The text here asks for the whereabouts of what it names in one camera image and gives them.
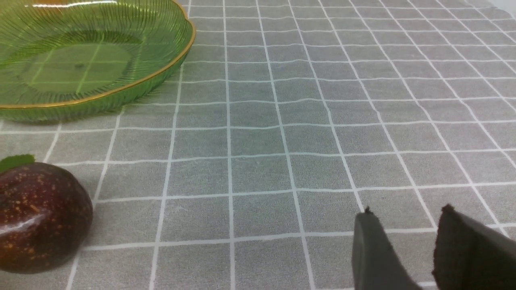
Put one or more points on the dark red passion fruit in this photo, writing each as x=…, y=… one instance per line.
x=45, y=216

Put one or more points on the grey checkered tablecloth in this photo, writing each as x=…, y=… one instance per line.
x=245, y=170

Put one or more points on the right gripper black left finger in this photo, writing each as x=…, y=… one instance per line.
x=375, y=264

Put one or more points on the green glass leaf plate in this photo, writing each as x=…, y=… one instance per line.
x=69, y=59

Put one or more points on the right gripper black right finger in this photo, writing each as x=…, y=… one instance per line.
x=471, y=256

